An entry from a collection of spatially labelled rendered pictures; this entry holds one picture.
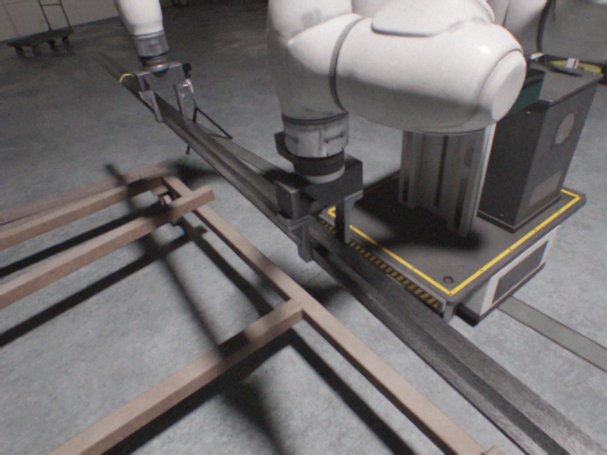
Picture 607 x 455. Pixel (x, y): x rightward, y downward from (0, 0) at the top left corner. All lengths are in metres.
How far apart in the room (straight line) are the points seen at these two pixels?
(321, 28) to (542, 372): 1.48
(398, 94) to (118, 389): 1.56
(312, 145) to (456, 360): 0.32
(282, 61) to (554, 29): 0.71
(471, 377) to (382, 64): 0.35
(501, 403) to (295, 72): 0.43
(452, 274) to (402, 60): 1.15
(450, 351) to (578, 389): 1.22
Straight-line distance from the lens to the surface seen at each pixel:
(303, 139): 0.53
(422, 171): 1.71
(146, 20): 1.23
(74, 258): 1.82
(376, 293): 0.58
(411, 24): 0.41
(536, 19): 1.08
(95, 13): 11.29
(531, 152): 1.55
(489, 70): 0.39
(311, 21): 0.48
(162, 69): 1.26
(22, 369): 2.05
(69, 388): 1.87
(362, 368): 1.25
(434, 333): 0.54
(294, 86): 0.49
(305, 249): 0.64
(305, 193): 0.56
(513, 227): 1.70
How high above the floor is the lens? 1.33
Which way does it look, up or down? 37 degrees down
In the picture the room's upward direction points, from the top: 6 degrees counter-clockwise
